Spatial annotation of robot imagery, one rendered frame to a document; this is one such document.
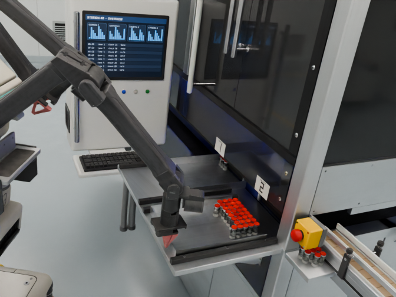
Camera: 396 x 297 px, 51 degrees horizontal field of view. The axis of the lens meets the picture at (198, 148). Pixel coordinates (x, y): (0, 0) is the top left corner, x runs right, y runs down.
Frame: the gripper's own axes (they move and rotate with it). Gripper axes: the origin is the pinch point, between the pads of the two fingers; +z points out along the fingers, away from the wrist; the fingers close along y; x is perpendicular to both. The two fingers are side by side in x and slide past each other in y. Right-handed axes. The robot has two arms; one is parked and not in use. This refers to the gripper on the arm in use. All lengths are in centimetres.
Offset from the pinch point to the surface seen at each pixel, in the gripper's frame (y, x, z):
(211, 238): 17.2, 0.8, 1.5
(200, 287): 39, 37, 66
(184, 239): 8.0, 2.6, 1.6
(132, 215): 21, 98, 61
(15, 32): -22, 544, 53
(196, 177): 29, 41, 2
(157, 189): 9.4, 35.5, 2.1
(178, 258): 1.3, -7.7, -0.3
